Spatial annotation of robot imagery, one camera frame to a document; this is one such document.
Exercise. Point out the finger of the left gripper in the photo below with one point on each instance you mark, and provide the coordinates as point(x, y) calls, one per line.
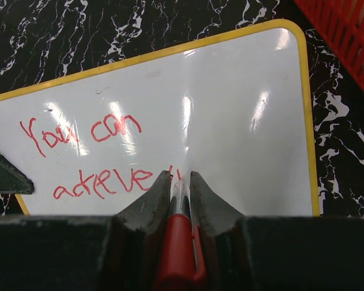
point(12, 180)

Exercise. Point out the yellow framed whiteboard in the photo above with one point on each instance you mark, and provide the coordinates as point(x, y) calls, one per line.
point(234, 107)

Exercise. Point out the red capped marker pen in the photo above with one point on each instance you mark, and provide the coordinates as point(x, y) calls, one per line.
point(181, 263)

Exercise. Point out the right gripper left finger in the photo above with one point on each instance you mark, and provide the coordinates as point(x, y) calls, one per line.
point(134, 239)

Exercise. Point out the red plastic shopping basket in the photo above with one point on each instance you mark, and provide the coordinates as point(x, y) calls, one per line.
point(341, 25)

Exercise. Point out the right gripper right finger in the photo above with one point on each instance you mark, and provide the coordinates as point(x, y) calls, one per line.
point(226, 241)

